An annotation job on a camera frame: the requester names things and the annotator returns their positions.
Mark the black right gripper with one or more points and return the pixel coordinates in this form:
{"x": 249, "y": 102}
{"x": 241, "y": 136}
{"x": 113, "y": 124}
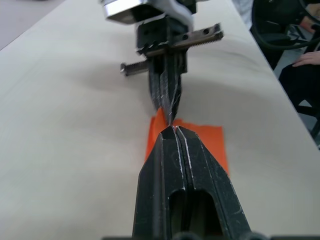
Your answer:
{"x": 155, "y": 37}

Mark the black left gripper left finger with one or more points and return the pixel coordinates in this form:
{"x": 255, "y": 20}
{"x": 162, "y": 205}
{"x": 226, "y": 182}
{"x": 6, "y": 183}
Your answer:
{"x": 152, "y": 175}

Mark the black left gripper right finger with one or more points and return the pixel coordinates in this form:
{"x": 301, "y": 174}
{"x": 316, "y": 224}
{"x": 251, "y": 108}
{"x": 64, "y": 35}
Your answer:
{"x": 215, "y": 180}

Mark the seated person's bare hand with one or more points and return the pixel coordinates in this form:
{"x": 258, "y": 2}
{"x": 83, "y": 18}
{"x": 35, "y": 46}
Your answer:
{"x": 308, "y": 58}

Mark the seated person in black trousers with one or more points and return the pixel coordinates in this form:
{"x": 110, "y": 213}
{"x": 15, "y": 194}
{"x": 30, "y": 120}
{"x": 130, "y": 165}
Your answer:
{"x": 300, "y": 82}

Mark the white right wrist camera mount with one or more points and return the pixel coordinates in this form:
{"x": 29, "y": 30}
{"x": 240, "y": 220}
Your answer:
{"x": 180, "y": 13}

